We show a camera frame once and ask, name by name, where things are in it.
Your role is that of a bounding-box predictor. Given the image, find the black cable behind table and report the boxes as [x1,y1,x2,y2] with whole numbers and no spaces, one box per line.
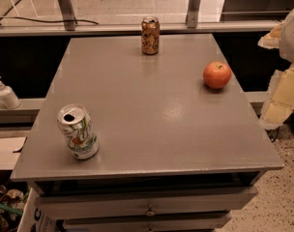
[0,14,100,27]

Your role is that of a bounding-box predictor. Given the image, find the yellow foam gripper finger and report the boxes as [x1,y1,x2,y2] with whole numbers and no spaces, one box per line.
[259,64,294,131]
[257,22,282,49]

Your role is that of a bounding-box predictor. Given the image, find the white rounded gripper body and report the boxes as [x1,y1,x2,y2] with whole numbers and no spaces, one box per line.
[279,9,294,63]

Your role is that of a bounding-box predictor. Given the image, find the metal railing post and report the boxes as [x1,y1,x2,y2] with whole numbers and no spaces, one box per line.
[186,0,201,28]
[57,0,76,31]

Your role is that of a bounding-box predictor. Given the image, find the grey drawer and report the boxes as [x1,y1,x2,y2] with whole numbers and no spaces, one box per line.
[35,187,258,219]
[63,212,231,232]

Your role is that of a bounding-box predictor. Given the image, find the white cardboard box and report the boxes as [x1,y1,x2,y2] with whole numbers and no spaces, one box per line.
[17,188,56,232]

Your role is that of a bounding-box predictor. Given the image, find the orange brown soda can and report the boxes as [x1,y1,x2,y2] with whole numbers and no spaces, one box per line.
[141,16,160,55]

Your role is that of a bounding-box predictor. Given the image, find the grey upper drawer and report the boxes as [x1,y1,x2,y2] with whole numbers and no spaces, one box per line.
[35,187,258,219]

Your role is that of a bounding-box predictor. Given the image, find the red apple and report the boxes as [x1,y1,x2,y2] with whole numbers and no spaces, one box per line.
[203,61,231,89]

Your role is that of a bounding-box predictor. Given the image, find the right metal railing post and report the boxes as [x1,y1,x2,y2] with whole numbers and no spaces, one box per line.
[186,0,201,28]

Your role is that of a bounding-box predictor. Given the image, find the left metal railing post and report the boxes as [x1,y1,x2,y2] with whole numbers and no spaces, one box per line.
[57,0,76,31]

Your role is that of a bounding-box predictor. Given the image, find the white green 7up can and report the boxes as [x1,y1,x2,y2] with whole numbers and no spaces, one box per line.
[57,103,99,160]

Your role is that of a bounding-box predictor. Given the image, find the white pump lotion bottle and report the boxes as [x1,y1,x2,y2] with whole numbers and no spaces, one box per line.
[0,77,20,109]

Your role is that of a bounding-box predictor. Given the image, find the grey lower drawer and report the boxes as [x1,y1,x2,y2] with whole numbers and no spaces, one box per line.
[63,212,231,232]

